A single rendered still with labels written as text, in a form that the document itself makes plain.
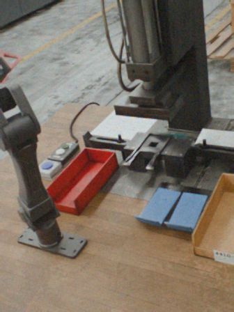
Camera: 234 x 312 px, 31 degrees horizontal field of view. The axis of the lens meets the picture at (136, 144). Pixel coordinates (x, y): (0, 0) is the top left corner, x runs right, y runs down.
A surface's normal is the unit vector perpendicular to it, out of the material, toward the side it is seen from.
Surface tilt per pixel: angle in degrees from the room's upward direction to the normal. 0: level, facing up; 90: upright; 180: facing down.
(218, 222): 0
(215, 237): 0
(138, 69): 90
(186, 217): 0
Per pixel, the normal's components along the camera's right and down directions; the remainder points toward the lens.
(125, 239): -0.15, -0.83
